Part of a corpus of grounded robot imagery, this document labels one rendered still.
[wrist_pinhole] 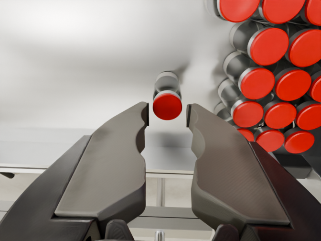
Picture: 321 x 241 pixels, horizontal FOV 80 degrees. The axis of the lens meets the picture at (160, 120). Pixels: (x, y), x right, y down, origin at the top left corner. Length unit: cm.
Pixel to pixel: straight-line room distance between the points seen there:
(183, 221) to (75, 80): 96
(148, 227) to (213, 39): 96
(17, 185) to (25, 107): 188
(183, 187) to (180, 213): 61
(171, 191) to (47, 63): 160
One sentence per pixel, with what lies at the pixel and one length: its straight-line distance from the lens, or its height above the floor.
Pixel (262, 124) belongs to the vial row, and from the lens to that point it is 17.
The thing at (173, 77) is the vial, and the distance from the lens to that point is 16.
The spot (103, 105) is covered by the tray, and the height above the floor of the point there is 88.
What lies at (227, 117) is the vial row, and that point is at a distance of 17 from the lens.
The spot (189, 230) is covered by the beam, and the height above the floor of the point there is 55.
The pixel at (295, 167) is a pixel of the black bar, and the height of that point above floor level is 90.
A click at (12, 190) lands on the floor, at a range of 217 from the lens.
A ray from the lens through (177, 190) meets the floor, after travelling 171.
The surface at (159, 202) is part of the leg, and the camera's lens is 114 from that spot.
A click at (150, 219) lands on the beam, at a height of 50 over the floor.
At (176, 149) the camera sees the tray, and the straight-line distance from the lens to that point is 21.
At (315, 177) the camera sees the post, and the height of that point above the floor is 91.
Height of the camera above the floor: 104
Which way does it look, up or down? 57 degrees down
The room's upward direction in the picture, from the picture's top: 177 degrees counter-clockwise
